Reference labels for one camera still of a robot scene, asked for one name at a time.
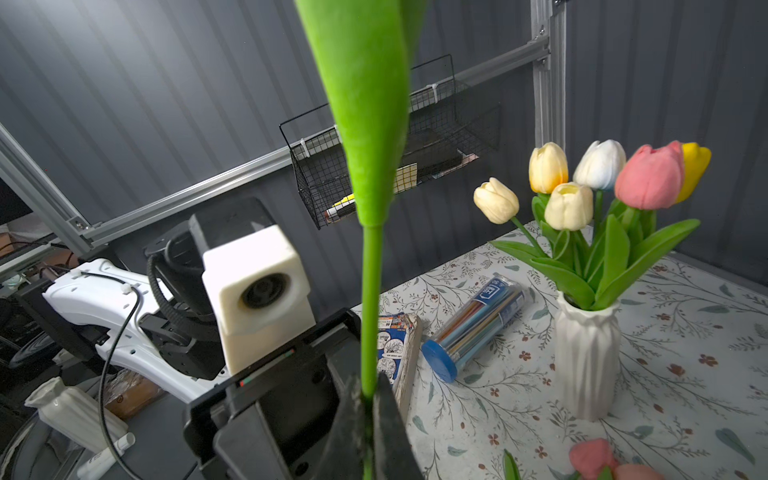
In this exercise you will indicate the pink and yellow tulip bunch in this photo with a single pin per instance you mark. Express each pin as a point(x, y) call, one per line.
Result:
point(592, 259)

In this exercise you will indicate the yellow marker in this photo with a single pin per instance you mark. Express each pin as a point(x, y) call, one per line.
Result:
point(340, 209)

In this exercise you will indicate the floral patterned table mat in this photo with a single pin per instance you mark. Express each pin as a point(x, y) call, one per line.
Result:
point(672, 377)

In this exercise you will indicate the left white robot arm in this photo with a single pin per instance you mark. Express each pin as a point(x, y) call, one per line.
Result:
point(127, 328)

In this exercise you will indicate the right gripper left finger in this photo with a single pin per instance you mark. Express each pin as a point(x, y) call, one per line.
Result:
point(344, 453)

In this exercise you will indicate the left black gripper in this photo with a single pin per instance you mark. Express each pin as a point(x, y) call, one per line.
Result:
point(272, 420)

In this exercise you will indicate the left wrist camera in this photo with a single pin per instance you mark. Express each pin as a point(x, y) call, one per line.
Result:
point(254, 279)

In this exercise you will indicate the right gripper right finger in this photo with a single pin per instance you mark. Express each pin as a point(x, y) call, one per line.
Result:
point(393, 457)

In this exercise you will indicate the white ribbed vase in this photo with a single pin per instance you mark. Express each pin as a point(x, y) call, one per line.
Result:
point(587, 348)

